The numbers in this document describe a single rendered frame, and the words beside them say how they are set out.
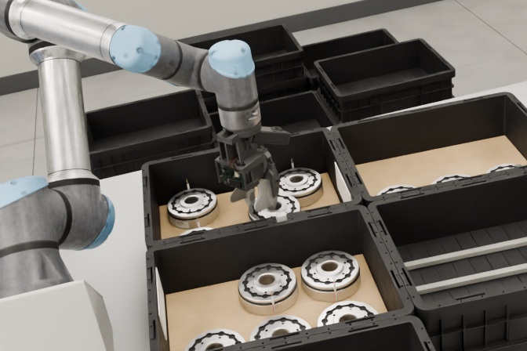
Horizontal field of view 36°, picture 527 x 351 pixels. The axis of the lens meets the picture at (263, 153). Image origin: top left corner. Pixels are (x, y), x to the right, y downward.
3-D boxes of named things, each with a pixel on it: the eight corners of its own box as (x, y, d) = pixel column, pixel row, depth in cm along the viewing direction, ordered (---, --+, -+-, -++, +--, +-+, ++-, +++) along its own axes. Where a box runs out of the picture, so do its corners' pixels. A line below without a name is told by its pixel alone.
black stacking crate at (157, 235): (332, 173, 177) (327, 128, 171) (368, 255, 152) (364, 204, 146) (153, 209, 175) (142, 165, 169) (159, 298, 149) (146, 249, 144)
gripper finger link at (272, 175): (260, 196, 158) (248, 157, 154) (266, 192, 159) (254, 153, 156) (278, 199, 155) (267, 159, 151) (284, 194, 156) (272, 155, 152)
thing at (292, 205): (296, 192, 163) (296, 189, 163) (303, 222, 155) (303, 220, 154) (246, 197, 163) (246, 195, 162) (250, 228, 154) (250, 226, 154)
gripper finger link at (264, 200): (254, 228, 157) (241, 187, 153) (273, 212, 161) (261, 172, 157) (266, 231, 155) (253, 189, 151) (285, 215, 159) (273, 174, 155)
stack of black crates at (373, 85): (349, 213, 277) (337, 97, 254) (325, 170, 303) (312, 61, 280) (459, 186, 282) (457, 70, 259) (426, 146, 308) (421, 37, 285)
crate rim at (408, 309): (154, 381, 119) (150, 369, 117) (147, 258, 144) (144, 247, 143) (418, 324, 121) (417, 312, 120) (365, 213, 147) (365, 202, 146)
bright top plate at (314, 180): (316, 166, 172) (316, 164, 172) (325, 191, 163) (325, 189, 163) (270, 175, 172) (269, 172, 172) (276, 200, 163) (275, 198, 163)
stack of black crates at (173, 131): (118, 271, 268) (83, 155, 245) (112, 221, 293) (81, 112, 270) (235, 242, 272) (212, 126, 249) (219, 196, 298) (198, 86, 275)
